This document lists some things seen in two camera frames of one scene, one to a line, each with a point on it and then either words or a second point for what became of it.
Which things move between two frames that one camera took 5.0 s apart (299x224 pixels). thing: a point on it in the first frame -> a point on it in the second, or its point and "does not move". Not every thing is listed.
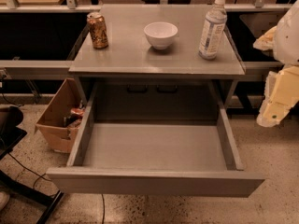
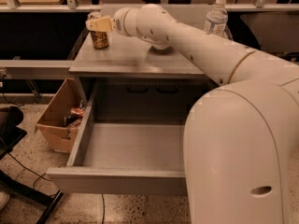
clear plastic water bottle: x=214 y=23 does not move
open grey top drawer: x=165 y=152 does not move
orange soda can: x=98 y=29 does not move
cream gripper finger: x=280 y=95 -> x=124 y=21
